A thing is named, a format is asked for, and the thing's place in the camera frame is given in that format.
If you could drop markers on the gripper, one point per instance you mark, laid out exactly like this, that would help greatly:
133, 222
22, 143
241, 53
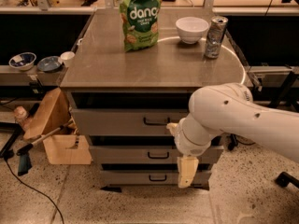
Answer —
184, 139

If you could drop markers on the grey drawer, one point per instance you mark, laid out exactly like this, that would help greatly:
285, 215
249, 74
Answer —
134, 154
126, 178
126, 122

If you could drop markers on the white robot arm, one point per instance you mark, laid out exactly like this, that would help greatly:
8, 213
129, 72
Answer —
229, 108

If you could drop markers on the grey bottom drawer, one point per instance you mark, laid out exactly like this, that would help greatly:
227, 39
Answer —
126, 178

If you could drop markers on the grey top drawer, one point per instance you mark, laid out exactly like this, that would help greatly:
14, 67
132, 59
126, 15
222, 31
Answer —
126, 122

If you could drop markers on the black chair caster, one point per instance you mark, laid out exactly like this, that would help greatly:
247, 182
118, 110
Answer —
284, 179

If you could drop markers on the wooden box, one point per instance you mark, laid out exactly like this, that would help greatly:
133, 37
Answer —
67, 149

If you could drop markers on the wooden board leaning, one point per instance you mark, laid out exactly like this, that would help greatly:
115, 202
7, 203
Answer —
53, 111

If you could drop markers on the silver drink can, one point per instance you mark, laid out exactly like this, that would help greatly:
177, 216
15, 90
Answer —
215, 36

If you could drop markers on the small white cup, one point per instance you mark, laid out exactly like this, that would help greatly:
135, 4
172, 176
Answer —
67, 57

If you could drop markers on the green dang chips bag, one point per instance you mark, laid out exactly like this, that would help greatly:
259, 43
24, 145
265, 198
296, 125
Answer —
139, 23

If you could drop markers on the blue grey plate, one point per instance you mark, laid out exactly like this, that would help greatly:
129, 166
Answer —
49, 64

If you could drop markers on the blue white patterned bowl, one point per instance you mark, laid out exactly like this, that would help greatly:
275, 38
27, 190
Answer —
23, 61

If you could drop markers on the grabber tool with teal handle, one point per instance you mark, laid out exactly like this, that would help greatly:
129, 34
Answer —
23, 152

